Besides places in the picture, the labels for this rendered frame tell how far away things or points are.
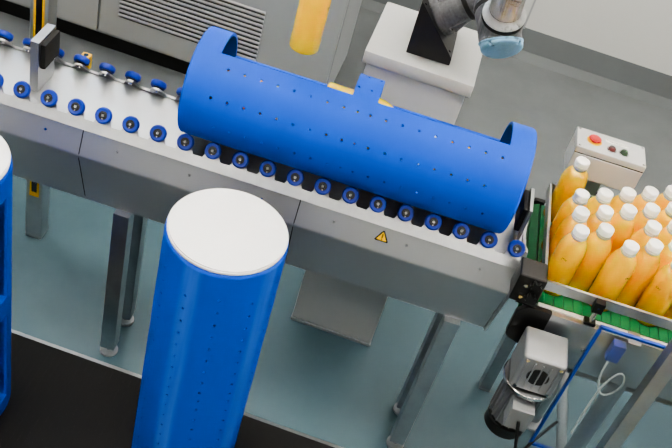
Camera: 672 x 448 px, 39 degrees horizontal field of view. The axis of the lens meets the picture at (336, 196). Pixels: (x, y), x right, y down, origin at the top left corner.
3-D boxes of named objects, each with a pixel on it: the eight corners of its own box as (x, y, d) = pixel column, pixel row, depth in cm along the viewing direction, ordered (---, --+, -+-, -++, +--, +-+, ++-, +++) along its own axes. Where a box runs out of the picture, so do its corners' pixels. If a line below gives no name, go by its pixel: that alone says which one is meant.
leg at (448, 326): (387, 434, 309) (444, 306, 269) (404, 439, 309) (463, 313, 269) (384, 448, 305) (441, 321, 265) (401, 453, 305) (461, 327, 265)
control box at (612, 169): (564, 152, 275) (577, 125, 268) (630, 173, 274) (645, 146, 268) (563, 172, 267) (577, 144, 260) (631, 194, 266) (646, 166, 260)
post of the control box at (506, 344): (479, 380, 336) (590, 167, 272) (490, 383, 336) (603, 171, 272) (478, 388, 333) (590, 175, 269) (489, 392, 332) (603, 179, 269)
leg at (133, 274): (120, 311, 322) (136, 173, 282) (136, 317, 322) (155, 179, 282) (113, 323, 318) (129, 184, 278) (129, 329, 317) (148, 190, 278)
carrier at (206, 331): (236, 492, 264) (225, 407, 284) (298, 279, 208) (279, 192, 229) (132, 498, 256) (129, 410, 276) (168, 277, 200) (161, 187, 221)
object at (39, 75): (45, 71, 260) (47, 22, 250) (59, 75, 260) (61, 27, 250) (29, 89, 252) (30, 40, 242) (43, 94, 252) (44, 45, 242)
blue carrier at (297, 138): (203, 102, 264) (221, 9, 249) (501, 198, 262) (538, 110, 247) (169, 150, 240) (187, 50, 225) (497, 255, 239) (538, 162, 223)
